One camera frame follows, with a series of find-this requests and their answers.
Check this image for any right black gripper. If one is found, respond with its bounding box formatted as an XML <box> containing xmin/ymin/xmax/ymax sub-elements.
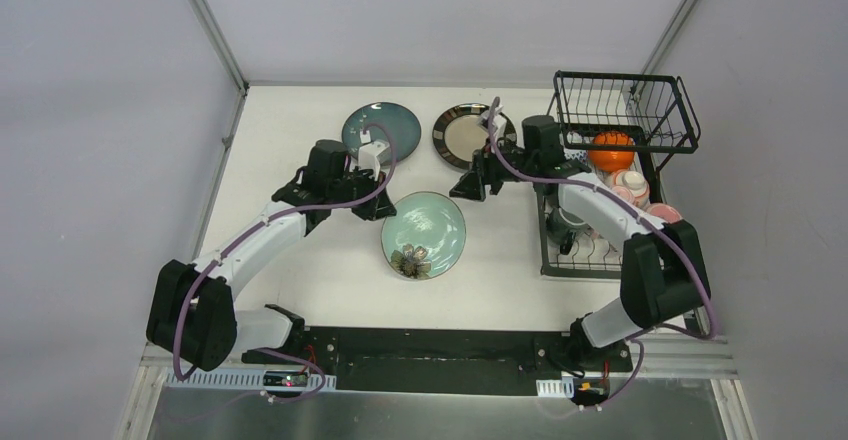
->
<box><xmin>449</xmin><ymin>137</ymin><xmax>538</xmax><ymax>202</ymax></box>

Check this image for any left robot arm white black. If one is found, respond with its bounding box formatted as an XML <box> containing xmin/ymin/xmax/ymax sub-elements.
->
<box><xmin>146</xmin><ymin>168</ymin><xmax>394</xmax><ymax>380</ymax></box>

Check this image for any orange bowl white inside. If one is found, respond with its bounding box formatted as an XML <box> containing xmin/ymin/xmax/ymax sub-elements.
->
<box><xmin>587</xmin><ymin>131</ymin><xmax>635</xmax><ymax>173</ymax></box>

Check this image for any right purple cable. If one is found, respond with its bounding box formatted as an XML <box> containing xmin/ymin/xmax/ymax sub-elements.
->
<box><xmin>486</xmin><ymin>96</ymin><xmax>720</xmax><ymax>421</ymax></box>

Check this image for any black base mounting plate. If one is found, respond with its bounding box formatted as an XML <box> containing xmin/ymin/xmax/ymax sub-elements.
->
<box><xmin>281</xmin><ymin>326</ymin><xmax>633</xmax><ymax>396</ymax></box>

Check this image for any black wire dish rack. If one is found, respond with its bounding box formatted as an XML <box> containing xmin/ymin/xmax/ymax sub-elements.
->
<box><xmin>535</xmin><ymin>71</ymin><xmax>701</xmax><ymax>282</ymax></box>

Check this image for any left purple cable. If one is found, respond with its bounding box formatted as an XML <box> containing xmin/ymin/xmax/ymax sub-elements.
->
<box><xmin>172</xmin><ymin>123</ymin><xmax>399</xmax><ymax>405</ymax></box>

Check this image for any teal flower plate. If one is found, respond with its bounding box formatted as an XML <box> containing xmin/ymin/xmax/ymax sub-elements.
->
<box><xmin>381</xmin><ymin>191</ymin><xmax>467</xmax><ymax>281</ymax></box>

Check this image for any pink cup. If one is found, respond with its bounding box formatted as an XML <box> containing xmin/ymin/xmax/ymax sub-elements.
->
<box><xmin>610</xmin><ymin>185</ymin><xmax>637</xmax><ymax>206</ymax></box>

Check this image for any purple cable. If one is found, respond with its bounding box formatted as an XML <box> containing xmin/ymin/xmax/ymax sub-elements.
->
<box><xmin>172</xmin><ymin>123</ymin><xmax>399</xmax><ymax>405</ymax></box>
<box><xmin>486</xmin><ymin>96</ymin><xmax>720</xmax><ymax>421</ymax></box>

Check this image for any dark red cup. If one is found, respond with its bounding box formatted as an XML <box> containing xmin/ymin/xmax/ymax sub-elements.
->
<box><xmin>644</xmin><ymin>203</ymin><xmax>683</xmax><ymax>226</ymax></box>

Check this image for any dark blue plate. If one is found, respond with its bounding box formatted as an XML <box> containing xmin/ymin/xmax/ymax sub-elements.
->
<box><xmin>341</xmin><ymin>102</ymin><xmax>422</xmax><ymax>162</ymax></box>

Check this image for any dark green mug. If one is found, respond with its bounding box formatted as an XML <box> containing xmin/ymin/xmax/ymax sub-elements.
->
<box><xmin>545</xmin><ymin>208</ymin><xmax>590</xmax><ymax>255</ymax></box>

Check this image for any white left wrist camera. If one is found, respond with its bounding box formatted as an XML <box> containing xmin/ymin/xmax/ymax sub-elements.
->
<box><xmin>304</xmin><ymin>130</ymin><xmax>392</xmax><ymax>190</ymax></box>

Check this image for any black striped rim plate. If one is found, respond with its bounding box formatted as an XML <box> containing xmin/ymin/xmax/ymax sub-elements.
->
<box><xmin>431</xmin><ymin>103</ymin><xmax>489</xmax><ymax>171</ymax></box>

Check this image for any orange floral pattern bowl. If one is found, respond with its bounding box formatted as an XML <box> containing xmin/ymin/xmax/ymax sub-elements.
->
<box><xmin>611</xmin><ymin>169</ymin><xmax>651</xmax><ymax>206</ymax></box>

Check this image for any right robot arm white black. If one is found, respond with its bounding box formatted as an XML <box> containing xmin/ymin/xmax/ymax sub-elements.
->
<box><xmin>450</xmin><ymin>110</ymin><xmax>718</xmax><ymax>370</ymax></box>

